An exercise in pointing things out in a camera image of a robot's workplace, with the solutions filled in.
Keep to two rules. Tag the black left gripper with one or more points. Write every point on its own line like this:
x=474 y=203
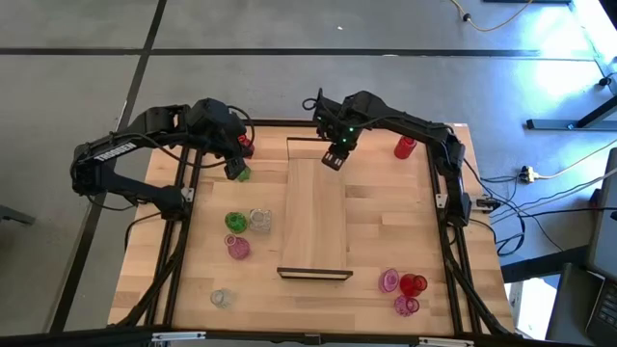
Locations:
x=231 y=137

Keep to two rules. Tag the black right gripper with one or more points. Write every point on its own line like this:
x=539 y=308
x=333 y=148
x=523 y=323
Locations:
x=337 y=127

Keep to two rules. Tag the green tall glass vase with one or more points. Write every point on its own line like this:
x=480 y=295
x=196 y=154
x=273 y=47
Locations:
x=246 y=175

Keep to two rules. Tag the small red square glass vase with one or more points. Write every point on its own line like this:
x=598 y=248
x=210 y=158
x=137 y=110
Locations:
x=246 y=141

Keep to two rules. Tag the green round glass vase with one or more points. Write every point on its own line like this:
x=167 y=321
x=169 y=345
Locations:
x=235 y=222

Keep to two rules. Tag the clear square textured glass vase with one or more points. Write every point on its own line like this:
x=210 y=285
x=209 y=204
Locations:
x=260 y=221

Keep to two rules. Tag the red ribbed bottle vase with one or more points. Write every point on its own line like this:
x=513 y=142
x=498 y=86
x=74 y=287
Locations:
x=405 y=147

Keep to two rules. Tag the pink long-neck bulb vase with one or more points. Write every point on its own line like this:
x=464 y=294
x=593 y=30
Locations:
x=237 y=247

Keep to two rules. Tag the clear bulb glass vase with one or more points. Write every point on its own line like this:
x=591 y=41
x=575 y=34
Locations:
x=222 y=298

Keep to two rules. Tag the pink ribbed cylinder vase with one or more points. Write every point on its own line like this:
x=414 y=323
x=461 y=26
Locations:
x=388 y=280

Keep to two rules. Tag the red bulb glass vase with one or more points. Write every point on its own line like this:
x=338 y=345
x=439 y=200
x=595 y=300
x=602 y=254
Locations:
x=413 y=284

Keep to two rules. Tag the pink round glass vase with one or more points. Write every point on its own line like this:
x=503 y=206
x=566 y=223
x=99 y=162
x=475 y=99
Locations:
x=406 y=305

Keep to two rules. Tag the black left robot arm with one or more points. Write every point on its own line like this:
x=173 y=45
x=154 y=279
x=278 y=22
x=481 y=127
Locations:
x=115 y=152

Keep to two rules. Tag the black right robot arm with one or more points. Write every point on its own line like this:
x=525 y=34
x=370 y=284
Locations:
x=410 y=126

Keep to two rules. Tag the white power strip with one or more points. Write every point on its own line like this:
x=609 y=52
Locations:
x=528 y=173

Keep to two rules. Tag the grey desk foot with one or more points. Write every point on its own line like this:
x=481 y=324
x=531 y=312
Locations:
x=554 y=124

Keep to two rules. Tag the grey metal foot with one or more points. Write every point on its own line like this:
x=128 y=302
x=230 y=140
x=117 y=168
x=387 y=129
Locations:
x=17 y=216

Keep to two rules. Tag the white box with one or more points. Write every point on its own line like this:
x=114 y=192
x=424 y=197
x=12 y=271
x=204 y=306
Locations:
x=532 y=308

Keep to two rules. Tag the grey monitor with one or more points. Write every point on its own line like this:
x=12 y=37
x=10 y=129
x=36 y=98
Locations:
x=605 y=221

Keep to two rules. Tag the dark grey cabinet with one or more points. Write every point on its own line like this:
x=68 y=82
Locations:
x=571 y=308

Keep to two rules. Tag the dark keyboard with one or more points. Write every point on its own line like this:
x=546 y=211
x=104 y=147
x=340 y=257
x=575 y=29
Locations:
x=605 y=313

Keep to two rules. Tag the black aluminium table frame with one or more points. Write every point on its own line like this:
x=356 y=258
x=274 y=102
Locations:
x=279 y=122

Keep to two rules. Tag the silver aluminium bracket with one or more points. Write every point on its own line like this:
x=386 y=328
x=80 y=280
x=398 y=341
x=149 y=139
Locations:
x=178 y=336
x=446 y=342

